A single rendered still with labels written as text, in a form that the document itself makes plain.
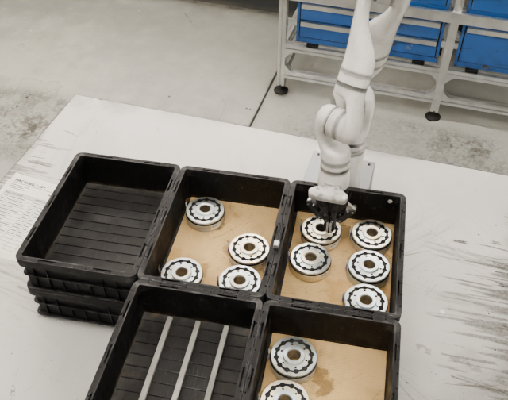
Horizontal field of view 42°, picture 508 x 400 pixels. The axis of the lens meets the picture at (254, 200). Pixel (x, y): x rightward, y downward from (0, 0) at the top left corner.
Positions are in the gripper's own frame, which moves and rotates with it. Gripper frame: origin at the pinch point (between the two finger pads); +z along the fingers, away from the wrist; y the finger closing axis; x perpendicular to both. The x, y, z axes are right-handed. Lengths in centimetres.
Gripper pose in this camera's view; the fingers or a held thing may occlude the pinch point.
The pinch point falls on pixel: (329, 225)
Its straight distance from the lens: 167.2
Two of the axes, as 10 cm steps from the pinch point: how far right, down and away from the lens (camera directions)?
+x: -3.1, 6.3, -7.1
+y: -9.5, -1.9, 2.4
